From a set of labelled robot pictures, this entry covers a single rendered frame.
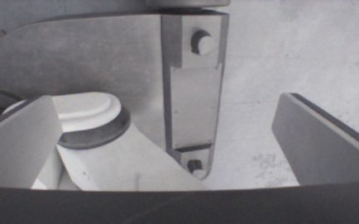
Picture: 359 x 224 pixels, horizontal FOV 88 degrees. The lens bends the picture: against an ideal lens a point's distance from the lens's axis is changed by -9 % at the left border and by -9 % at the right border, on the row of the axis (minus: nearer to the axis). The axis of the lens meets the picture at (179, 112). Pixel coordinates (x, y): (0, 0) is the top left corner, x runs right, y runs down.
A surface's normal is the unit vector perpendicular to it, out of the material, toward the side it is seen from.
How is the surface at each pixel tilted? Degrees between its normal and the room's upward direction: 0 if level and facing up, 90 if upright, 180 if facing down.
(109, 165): 90
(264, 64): 0
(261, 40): 0
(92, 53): 0
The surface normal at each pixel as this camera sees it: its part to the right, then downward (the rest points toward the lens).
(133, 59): 0.21, 0.51
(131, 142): 0.00, -0.85
